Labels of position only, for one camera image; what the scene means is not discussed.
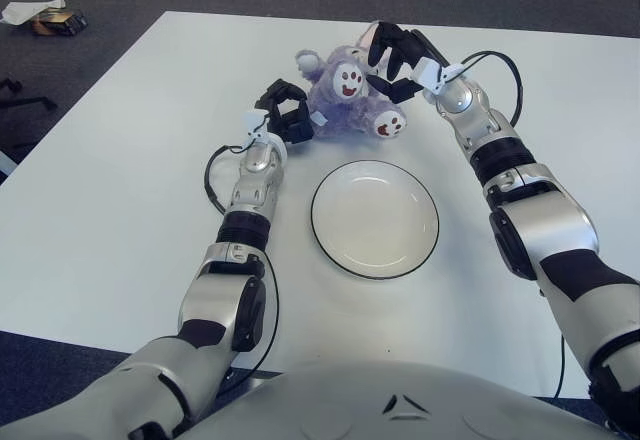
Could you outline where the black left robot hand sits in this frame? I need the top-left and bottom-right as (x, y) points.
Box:
(253, 78), (316, 146)

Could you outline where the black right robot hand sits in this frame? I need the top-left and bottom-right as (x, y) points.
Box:
(366, 20), (451, 105)

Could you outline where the purple plush rabbit doll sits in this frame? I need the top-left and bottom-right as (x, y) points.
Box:
(293, 22), (409, 140)

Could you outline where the white plate with black rim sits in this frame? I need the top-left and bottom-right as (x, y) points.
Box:
(310, 159), (441, 281)

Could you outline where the white right wrist connector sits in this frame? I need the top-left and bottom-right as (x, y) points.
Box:
(412, 57), (466, 96)

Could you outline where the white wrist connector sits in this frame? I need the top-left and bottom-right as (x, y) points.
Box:
(243, 109), (274, 140)
(412, 57), (466, 96)

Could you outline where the white left wrist connector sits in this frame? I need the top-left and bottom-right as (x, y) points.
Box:
(243, 109), (274, 140)

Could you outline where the black and gold box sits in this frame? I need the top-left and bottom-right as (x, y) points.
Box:
(32, 8), (89, 37)

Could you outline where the black office chair base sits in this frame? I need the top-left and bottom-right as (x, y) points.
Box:
(0, 77), (57, 111)

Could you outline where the grey robot torso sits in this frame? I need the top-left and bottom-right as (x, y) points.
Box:
(174, 357), (621, 440)

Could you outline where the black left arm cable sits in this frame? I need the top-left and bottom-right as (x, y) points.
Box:
(204, 144), (281, 386)

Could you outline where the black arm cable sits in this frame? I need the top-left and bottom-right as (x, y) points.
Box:
(449, 49), (524, 129)
(204, 144), (281, 386)

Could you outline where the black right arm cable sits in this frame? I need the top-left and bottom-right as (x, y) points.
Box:
(449, 49), (524, 129)

